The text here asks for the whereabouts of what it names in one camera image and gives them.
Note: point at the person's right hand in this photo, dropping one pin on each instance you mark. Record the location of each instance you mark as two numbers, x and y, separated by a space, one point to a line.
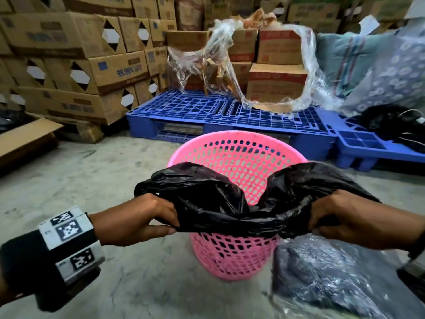
365 222

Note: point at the person's left hand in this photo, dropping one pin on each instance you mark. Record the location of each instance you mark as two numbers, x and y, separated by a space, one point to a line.
132 219

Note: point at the pack of black bags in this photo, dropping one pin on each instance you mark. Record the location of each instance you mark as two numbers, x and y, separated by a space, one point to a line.
332 282

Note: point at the pink plastic basket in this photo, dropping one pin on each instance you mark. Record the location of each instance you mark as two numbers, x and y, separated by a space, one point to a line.
239 152

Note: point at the brown cardboard box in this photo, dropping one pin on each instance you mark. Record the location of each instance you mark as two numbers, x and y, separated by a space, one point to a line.
26 139

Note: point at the floral paper bag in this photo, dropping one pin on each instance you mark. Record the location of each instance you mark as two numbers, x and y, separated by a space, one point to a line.
391 76

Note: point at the plain white box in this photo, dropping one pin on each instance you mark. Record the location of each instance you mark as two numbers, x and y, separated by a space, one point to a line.
416 8

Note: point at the right wrist marker band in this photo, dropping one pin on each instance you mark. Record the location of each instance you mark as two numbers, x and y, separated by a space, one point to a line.
415 265

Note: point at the wrist marker band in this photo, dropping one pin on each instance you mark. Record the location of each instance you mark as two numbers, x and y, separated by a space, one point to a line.
66 242
415 265

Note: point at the left wrist marker band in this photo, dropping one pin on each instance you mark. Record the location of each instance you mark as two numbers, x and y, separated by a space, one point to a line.
66 242

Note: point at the small blue plastic pallet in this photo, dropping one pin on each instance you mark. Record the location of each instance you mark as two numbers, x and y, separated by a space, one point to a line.
358 146

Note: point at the large blue plastic pallet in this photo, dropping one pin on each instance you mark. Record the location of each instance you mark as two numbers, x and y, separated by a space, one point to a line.
199 109

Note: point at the striped woven sack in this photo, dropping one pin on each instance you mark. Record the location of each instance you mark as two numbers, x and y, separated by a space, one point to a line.
342 59

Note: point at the stack of red label cartons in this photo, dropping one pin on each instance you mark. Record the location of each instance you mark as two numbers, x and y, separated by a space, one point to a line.
275 83

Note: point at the clear plastic wrap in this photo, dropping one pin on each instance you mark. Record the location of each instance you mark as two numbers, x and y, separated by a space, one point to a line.
215 53

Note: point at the stack of blue print cartons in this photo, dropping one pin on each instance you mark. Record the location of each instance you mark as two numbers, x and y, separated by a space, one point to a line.
66 36

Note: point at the stack of green striped cartons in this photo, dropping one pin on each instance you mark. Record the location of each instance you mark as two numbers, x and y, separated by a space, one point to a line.
315 11

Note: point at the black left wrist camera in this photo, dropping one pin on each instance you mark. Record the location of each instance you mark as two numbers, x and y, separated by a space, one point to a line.
66 292

